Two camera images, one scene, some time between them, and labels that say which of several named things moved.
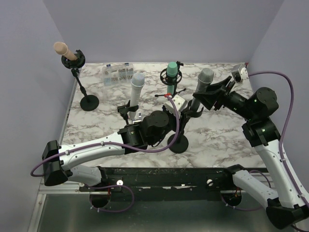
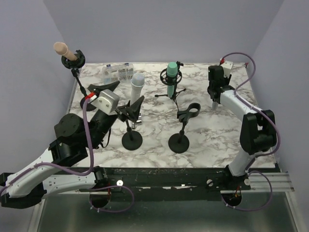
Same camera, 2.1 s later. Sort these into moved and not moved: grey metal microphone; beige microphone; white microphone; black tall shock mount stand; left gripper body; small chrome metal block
Moved: left gripper body; grey metal microphone
Not moved: white microphone; black tall shock mount stand; beige microphone; small chrome metal block
